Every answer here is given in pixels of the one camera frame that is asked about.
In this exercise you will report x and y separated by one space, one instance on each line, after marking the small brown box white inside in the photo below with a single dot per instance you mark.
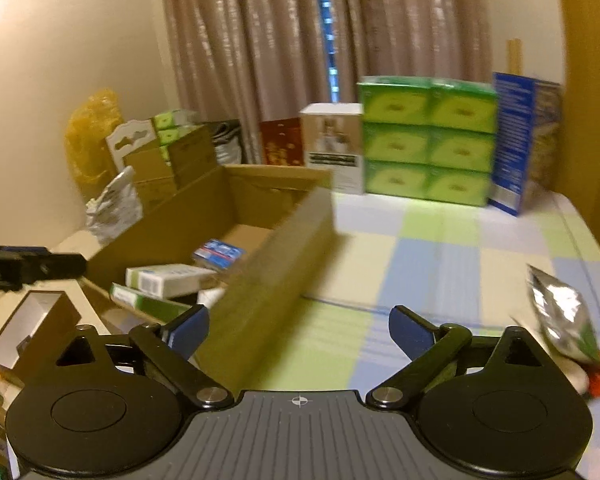
55 320

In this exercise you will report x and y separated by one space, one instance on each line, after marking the wooden wardrobe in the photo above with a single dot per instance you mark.
590 110

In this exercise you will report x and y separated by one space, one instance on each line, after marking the stack of green tissue packs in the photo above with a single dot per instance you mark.
425 140

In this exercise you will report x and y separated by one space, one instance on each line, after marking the silver foil bag green label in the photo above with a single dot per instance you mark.
555 305

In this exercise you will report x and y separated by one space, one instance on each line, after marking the white cardboard hanger card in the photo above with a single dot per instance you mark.
130 135

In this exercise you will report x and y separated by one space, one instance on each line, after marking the silver printed bag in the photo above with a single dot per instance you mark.
112 205

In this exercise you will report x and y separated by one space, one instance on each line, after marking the black and white bag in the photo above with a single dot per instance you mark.
226 142

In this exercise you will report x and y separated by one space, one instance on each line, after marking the beige curtain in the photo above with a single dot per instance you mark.
255 50

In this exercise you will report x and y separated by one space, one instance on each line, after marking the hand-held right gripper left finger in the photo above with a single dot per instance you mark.
190 329

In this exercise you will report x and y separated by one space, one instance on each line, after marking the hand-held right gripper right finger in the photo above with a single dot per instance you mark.
407 332

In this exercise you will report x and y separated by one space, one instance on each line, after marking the white product box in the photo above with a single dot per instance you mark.
332 150

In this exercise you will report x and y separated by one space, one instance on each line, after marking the small brown cardboard box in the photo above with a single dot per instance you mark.
155 180

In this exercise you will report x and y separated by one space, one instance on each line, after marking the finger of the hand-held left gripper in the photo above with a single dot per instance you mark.
65 265

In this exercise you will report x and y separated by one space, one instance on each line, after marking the blue and red small box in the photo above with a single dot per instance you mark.
220 254

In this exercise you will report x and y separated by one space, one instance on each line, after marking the dark red gift box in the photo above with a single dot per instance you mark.
280 142

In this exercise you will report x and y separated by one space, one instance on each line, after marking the checked cloth covered desktop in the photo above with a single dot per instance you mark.
430 260

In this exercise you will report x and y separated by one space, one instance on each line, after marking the small green tissue packs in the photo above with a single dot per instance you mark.
172 122

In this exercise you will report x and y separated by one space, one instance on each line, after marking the slim white box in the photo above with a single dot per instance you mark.
210 297

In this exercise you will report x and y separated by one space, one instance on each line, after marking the blue milk carton case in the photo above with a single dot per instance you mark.
515 145

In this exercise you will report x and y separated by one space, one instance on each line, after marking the yellow plastic bag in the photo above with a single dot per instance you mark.
87 135

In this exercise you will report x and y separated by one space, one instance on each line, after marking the wooden sticks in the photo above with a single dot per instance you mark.
514 55

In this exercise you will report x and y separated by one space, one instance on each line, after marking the green and white medicine box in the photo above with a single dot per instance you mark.
140 305

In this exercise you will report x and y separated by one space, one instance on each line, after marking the large cardboard box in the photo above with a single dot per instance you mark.
280 270

